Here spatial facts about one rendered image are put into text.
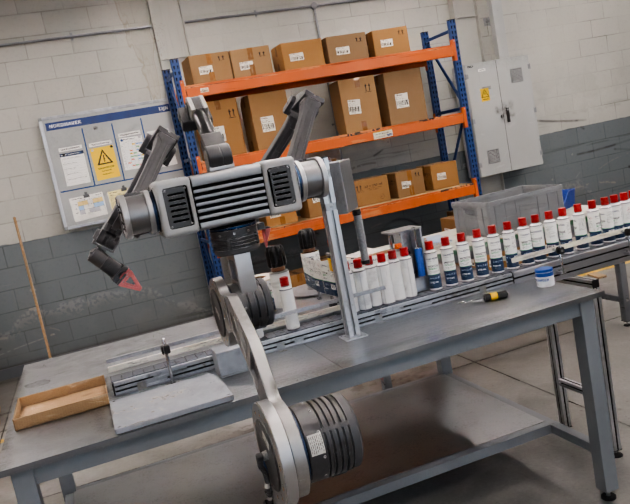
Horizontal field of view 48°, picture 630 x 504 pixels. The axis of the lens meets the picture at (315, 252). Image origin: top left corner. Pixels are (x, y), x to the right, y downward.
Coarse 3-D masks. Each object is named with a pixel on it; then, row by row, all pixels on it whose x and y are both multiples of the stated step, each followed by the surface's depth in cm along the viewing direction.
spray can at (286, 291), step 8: (280, 280) 265; (288, 280) 266; (280, 288) 266; (288, 288) 265; (280, 296) 267; (288, 296) 265; (288, 304) 265; (288, 320) 266; (296, 320) 267; (288, 328) 267; (296, 328) 267
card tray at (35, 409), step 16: (80, 384) 257; (96, 384) 259; (32, 400) 252; (48, 400) 253; (64, 400) 249; (80, 400) 245; (96, 400) 234; (16, 416) 234; (32, 416) 228; (48, 416) 229; (64, 416) 231
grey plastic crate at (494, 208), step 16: (496, 192) 478; (512, 192) 483; (528, 192) 440; (544, 192) 445; (560, 192) 450; (464, 208) 452; (480, 208) 436; (496, 208) 432; (512, 208) 436; (528, 208) 441; (544, 208) 446; (464, 224) 455; (480, 224) 440; (496, 224) 433; (512, 224) 437; (528, 224) 442
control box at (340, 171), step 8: (344, 160) 258; (336, 168) 251; (344, 168) 256; (336, 176) 252; (344, 176) 254; (352, 176) 266; (336, 184) 252; (344, 184) 252; (352, 184) 265; (336, 192) 253; (344, 192) 252; (352, 192) 263; (336, 200) 253; (344, 200) 253; (352, 200) 261; (344, 208) 253; (352, 208) 259
